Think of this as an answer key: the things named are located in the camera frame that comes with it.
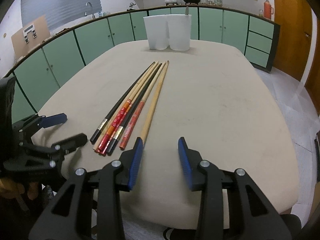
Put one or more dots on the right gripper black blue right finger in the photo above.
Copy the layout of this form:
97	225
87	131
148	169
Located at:
232	205

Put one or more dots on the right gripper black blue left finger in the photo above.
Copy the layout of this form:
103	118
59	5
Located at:
68	215

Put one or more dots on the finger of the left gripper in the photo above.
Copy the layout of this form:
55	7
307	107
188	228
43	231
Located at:
53	120
70	144

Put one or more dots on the black chopstick gold band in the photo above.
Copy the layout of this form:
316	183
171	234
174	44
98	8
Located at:
107	118

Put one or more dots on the red striped wooden chopstick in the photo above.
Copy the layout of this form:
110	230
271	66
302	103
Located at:
138	110

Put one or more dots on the plain wooden chopstick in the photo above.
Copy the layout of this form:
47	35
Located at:
149	117

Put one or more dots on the red floral orange chopstick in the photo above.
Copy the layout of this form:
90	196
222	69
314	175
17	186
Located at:
101	145

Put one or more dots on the green lower kitchen cabinets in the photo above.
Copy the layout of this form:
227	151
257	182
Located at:
48	67

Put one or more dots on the person's left hand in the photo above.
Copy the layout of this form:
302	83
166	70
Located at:
13	190

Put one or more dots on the cardboard box with print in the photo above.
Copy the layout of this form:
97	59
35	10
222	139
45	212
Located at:
30	36

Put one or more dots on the grey window blind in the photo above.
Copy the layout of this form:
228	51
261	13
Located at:
58	12

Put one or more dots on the left white holder cup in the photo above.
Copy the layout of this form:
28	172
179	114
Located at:
157	32

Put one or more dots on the white holder cup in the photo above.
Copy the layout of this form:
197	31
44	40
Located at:
157	32
179	26

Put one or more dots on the right white holder cup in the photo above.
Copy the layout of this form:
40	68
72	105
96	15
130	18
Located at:
179	26

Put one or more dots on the white cooking pot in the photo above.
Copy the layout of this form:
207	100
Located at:
171	2

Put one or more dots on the green drawer unit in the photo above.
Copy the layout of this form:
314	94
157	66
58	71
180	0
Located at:
261	42

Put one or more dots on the black wok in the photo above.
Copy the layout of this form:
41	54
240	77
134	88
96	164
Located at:
189	2

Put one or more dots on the glass jars on counter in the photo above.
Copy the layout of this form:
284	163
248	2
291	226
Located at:
215	3

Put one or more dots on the wooden door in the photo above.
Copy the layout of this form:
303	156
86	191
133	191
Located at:
295	20

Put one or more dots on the orange thermos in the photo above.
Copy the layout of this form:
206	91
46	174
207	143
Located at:
268	10

